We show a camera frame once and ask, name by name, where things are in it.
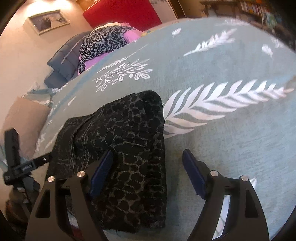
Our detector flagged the dark leopard print pants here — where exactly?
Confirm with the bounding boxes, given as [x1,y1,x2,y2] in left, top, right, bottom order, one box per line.
[47,90,167,233]

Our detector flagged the brown cardboard box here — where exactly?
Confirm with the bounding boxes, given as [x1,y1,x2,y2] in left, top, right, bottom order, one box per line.
[1,97,51,159]

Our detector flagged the dark grey quilted pillow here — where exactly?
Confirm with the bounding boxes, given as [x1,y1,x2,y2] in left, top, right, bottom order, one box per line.
[44,31,90,88]

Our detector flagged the grey leaf print bedspread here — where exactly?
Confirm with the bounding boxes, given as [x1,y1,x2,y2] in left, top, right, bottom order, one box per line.
[35,18,295,240]

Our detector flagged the grey leopard print garment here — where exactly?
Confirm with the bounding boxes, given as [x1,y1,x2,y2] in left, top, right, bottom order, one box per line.
[77,25,137,76]

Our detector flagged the pink garment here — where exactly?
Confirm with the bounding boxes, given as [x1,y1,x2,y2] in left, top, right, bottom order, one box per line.
[78,22,145,75]

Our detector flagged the red headboard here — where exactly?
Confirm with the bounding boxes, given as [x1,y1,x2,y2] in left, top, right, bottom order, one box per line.
[83,0,161,31]

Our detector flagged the wooden bookshelf with books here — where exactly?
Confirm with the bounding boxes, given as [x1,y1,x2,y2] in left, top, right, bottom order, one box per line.
[237,0,272,18]

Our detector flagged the dark wooden side table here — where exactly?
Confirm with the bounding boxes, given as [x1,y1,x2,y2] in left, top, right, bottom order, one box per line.
[200,1,238,16]

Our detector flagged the framed wall picture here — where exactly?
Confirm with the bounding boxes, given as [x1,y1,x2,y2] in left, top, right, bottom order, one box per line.
[27,9,70,35]

